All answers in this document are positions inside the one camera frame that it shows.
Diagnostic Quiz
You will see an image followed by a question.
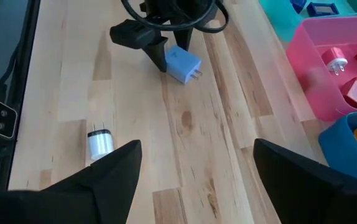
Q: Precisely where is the silver black wall charger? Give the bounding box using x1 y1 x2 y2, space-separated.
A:
86 121 116 162

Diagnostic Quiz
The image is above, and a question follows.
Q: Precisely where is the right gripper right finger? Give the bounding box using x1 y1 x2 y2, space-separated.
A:
253 138 357 224

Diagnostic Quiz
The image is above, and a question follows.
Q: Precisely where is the indigo digital timer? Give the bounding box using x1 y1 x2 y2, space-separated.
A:
289 0 308 15

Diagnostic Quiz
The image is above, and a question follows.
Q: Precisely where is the blue plastic bin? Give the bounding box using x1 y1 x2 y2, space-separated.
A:
317 108 357 187

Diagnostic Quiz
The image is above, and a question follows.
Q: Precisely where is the green translucent bin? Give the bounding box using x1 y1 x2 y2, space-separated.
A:
257 0 357 43

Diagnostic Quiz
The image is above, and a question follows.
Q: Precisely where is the pink translucent bin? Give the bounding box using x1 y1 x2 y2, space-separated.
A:
285 12 357 123

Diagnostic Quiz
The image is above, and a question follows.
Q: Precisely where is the dark blue digital timer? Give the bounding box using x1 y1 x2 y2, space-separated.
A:
305 2 340 18

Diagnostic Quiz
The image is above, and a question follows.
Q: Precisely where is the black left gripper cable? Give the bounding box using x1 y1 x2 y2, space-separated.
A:
121 0 230 34

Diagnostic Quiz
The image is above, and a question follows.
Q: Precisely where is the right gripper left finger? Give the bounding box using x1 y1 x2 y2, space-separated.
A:
0 139 143 224

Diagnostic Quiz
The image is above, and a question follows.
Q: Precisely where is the light blue cube charger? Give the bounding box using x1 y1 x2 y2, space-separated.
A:
164 44 203 85

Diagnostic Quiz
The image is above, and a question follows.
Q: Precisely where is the black aluminium table frame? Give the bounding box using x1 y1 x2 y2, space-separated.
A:
0 0 42 191

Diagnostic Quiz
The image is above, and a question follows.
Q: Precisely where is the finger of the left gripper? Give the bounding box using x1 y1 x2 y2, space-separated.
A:
173 26 195 52
109 19 169 73

